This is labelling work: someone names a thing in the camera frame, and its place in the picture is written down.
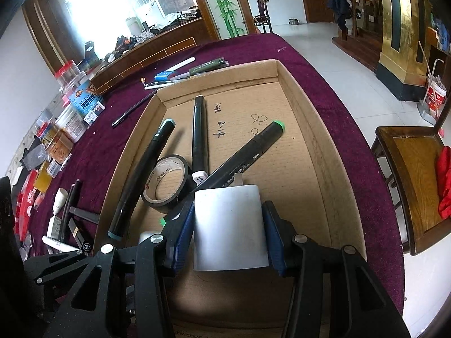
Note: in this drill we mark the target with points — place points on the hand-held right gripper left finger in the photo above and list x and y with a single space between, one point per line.
185 234

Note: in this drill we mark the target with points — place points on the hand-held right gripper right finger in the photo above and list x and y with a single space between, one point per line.
273 239

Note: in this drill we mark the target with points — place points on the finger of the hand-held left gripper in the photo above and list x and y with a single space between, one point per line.
75 266

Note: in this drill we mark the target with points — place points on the white barrel pen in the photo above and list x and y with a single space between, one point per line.
58 243

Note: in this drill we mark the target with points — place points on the black tape roll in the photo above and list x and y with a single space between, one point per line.
160 206

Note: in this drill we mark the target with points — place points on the white charger adapter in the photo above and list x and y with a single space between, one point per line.
229 225

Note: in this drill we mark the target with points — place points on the black marker teal caps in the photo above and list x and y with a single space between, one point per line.
141 183

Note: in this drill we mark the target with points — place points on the white plastic bottle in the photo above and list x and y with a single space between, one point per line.
60 199

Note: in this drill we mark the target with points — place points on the black marker green caps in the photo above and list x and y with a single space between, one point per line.
239 162

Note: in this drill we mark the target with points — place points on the shallow cardboard box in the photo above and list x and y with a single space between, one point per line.
282 148

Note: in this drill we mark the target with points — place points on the black marker white cap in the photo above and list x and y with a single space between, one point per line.
198 137

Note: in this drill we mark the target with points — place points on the thin black pen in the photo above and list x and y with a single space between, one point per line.
72 200

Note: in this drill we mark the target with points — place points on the red snack packet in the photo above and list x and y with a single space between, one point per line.
26 204

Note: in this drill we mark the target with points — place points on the white barcode box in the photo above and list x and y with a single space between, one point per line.
54 169

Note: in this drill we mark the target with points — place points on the black gel pen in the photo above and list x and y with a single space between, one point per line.
134 109

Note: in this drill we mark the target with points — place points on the white plastic jar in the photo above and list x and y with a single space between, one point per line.
72 125

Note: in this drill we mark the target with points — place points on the long white pen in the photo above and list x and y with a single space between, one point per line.
158 84

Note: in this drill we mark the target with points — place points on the silver pen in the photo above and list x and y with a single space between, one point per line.
183 75

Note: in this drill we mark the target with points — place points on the clear jar blue label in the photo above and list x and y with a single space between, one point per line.
86 100

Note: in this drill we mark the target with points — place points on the olive green marker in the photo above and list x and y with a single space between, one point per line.
208 66

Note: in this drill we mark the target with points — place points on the white marker pen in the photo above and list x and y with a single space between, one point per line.
181 64

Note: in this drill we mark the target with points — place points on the red cloth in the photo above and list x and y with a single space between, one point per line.
444 183

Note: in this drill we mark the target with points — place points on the wooden sideboard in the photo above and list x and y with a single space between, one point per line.
151 47

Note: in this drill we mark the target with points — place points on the clear jar red lid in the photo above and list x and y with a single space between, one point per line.
68 72

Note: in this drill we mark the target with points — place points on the wooden stair railing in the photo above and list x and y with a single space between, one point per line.
363 45

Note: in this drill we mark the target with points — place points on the white bucket red label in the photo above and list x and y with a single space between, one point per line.
436 97

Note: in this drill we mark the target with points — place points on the metal bowl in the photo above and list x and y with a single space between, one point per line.
294 21

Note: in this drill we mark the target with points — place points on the dark wooden chair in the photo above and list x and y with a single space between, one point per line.
262 17

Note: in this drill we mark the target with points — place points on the gold black pillar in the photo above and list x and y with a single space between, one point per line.
391 42

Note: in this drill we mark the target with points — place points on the bamboo painted panel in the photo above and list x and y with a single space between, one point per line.
225 7

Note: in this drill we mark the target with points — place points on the dark blue jacket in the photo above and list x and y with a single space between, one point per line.
338 5

